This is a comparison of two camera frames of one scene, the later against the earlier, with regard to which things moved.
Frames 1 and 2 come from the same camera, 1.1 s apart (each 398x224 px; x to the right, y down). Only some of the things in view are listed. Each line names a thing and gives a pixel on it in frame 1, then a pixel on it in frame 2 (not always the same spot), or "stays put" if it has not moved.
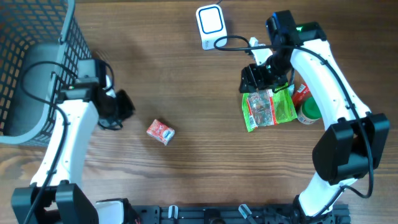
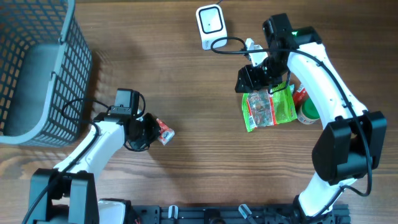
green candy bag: x=267 y=107 stays put
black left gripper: x=127 y=106 to x=155 y=130
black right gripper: x=251 y=75 stays put
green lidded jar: x=310 y=112 stays put
